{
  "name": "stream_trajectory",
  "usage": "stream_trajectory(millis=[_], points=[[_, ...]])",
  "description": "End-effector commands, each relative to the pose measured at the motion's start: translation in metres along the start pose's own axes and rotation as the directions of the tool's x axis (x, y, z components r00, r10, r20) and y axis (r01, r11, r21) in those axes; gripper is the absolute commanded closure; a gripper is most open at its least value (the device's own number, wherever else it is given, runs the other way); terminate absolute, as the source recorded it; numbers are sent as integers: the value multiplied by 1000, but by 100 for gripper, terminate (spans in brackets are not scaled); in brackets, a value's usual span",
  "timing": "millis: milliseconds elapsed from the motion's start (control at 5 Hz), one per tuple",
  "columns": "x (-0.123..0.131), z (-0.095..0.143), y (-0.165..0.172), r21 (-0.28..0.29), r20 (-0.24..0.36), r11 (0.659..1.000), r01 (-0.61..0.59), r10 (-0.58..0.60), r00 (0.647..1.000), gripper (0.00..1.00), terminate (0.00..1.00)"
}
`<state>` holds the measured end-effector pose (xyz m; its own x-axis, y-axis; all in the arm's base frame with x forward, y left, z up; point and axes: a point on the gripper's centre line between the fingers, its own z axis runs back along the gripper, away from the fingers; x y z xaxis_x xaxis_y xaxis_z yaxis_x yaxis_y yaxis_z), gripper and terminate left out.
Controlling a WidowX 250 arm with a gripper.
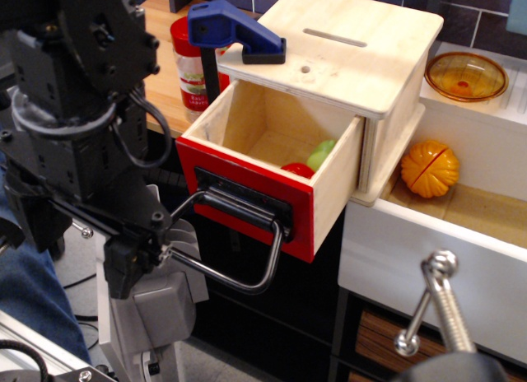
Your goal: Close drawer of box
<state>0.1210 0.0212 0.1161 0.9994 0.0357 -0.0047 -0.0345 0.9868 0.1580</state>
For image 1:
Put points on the black metal drawer handle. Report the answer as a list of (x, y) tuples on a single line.
[(244, 210)]

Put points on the blue jeans leg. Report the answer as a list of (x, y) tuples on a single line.
[(32, 294)]

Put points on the aluminium frame rail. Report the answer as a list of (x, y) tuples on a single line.
[(28, 356)]

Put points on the light wooden box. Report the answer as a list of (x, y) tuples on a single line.
[(361, 55)]

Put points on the white toy sink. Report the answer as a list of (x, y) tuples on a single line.
[(482, 220)]

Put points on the silver metal clamp screw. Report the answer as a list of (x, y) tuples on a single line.
[(437, 270)]

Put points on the red front wooden drawer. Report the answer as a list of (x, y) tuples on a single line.
[(250, 132)]

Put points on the blue bar clamp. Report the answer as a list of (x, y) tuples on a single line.
[(218, 24)]

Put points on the red toy fruit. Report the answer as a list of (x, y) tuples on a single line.
[(299, 169)]

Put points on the grey metal bracket mount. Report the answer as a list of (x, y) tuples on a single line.
[(140, 335)]

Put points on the red lid spice jar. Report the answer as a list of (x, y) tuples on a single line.
[(190, 70)]

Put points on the green toy fruit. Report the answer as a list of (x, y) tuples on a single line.
[(320, 153)]

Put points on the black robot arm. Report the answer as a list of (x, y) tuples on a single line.
[(75, 134)]

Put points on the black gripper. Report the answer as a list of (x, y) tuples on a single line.
[(45, 196)]

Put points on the amber plastic bowl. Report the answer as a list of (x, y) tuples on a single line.
[(466, 77)]

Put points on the small silver clamp handle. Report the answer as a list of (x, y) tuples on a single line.
[(12, 236)]

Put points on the orange toy pumpkin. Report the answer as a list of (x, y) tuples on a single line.
[(430, 169)]

